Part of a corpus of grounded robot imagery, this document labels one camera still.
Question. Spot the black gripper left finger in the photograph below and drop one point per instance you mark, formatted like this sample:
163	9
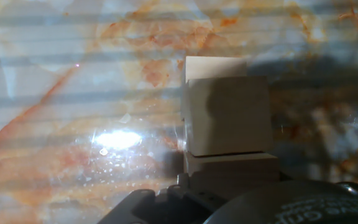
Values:
166	207

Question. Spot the orange marble pattern mat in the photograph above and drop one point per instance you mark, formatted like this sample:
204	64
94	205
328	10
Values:
73	109

